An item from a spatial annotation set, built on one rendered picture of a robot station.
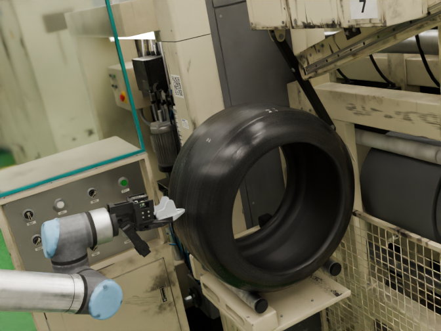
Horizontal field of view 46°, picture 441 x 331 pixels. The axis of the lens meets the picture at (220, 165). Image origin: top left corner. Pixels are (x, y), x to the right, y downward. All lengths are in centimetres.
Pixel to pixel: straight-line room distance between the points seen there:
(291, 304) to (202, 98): 72
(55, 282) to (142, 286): 92
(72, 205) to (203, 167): 70
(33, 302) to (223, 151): 59
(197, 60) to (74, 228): 69
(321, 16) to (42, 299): 97
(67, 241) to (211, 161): 41
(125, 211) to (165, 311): 88
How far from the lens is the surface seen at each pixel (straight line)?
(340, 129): 201
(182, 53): 167
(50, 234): 132
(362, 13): 133
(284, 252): 179
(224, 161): 136
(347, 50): 160
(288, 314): 169
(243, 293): 162
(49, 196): 192
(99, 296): 123
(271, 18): 165
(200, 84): 170
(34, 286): 118
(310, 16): 149
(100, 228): 134
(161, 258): 208
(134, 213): 137
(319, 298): 175
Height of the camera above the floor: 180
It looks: 19 degrees down
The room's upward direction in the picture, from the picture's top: 11 degrees counter-clockwise
